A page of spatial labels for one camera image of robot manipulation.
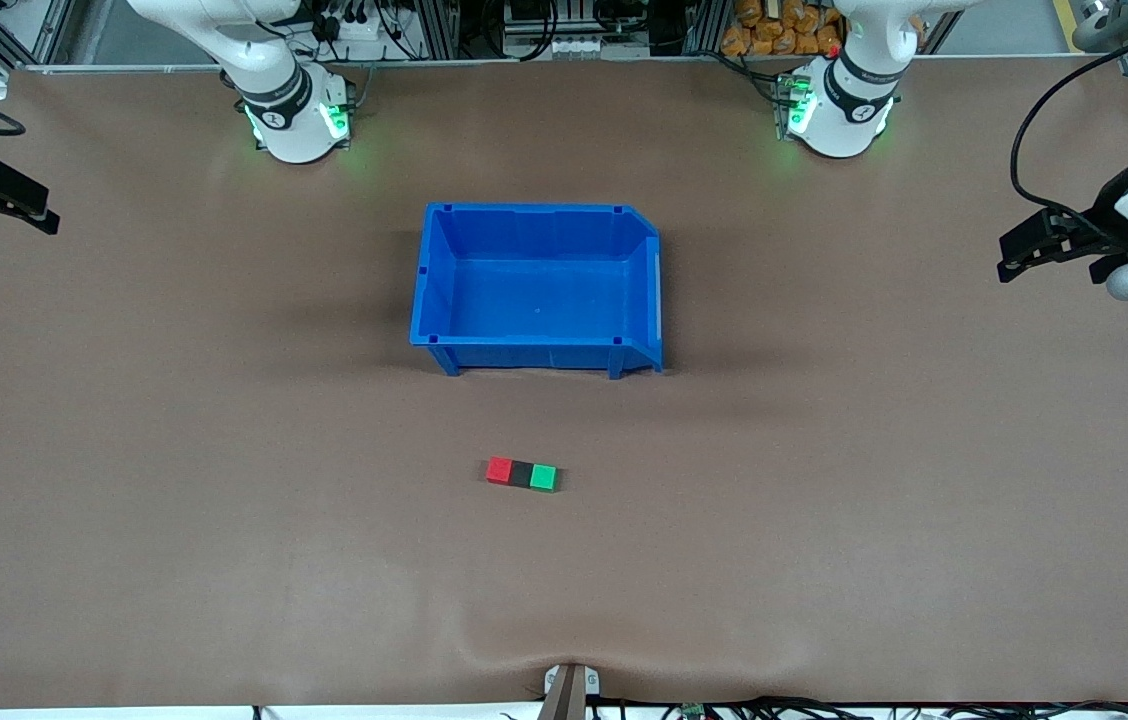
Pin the camera stand post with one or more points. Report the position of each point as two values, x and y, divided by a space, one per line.
569 695

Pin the green terminal connector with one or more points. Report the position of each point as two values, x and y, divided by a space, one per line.
692 711

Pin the white power strip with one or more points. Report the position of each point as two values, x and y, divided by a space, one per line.
364 28

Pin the white terminal strip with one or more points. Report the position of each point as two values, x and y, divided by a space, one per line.
564 45

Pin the black equipment box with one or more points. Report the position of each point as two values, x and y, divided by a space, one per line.
534 8

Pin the black cube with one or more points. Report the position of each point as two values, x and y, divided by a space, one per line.
521 474

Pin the orange snack bags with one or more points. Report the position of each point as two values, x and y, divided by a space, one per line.
774 35

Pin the brown table mat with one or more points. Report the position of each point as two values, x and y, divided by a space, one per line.
224 560

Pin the green cube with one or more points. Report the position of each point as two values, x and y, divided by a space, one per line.
544 478

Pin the blue plastic storage bin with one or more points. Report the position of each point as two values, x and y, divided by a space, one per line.
534 290

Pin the aluminium frame post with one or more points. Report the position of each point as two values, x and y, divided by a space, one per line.
439 30
704 25

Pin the red cube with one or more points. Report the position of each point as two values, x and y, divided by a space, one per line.
499 471

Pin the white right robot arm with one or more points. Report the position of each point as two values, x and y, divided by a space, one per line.
294 130

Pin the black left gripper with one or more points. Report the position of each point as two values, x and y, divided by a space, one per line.
1110 209

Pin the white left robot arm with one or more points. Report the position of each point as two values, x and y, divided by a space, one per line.
839 120

